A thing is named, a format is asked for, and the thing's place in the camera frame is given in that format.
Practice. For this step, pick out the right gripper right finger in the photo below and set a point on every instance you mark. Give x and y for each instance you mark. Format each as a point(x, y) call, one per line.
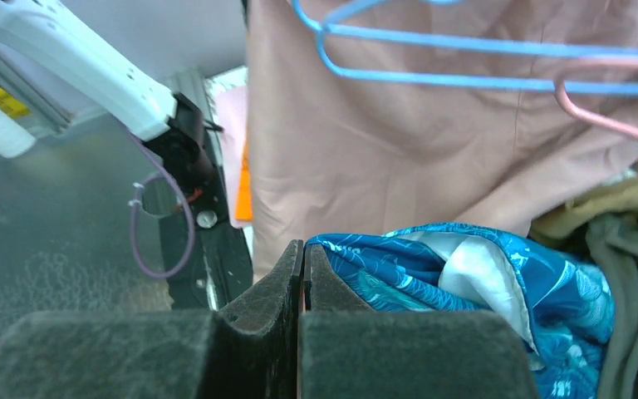
point(348, 350)

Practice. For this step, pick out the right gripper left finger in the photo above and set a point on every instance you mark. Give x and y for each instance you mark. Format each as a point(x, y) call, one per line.
point(247, 349)

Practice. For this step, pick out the blue patterned shorts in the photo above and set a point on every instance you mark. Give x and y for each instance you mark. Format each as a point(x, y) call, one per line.
point(561, 307)

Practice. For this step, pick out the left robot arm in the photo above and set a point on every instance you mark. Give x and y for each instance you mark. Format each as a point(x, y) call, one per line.
point(165, 122)

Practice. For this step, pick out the orange shorts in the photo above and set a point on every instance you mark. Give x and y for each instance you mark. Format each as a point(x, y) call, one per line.
point(244, 208)

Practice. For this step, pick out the pink shorts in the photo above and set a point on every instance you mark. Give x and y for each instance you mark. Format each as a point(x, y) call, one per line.
point(333, 155)

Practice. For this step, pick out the olive green garment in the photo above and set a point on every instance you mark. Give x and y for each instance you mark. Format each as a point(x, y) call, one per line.
point(612, 241)

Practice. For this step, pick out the tan garment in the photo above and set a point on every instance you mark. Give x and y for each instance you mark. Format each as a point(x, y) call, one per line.
point(564, 227)

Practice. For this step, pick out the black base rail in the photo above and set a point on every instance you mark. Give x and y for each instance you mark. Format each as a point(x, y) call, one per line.
point(219, 268)

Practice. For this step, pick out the blue wire hanger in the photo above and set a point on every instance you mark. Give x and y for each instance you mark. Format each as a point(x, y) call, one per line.
point(491, 45)

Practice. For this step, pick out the pink wire hanger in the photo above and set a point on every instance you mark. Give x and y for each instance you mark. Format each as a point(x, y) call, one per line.
point(588, 89)

